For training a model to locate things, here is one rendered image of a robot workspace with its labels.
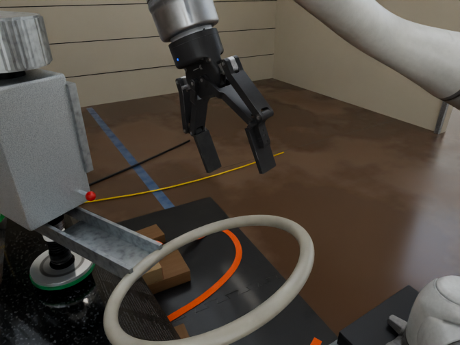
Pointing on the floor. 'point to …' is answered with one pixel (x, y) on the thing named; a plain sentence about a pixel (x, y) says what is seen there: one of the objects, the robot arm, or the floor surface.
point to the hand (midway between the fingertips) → (236, 163)
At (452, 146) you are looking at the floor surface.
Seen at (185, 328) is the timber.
